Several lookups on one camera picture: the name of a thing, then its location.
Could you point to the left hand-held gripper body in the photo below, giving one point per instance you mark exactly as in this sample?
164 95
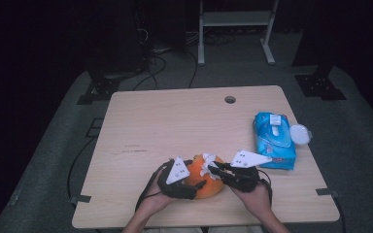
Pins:
178 184

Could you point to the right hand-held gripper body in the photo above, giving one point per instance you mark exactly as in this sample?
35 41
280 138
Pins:
244 178

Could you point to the orange plush toy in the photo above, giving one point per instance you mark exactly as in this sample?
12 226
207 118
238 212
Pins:
209 187

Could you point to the white wet wipe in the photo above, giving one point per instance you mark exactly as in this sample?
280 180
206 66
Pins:
207 161

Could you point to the blue wet wipe pack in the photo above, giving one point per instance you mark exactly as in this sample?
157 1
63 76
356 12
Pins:
272 142

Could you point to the person's right hand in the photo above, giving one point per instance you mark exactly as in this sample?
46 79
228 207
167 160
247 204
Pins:
255 199

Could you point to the person's left hand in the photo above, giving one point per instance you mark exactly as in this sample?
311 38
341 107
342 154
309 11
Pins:
155 200

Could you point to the grey tape strip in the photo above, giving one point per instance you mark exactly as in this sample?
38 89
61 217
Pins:
81 198
326 192

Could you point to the black tape square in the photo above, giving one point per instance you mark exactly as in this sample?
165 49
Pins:
94 127

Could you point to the black stand base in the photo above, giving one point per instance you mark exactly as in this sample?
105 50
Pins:
102 87
319 85

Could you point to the white metal stand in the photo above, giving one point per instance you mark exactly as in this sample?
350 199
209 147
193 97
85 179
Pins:
236 18

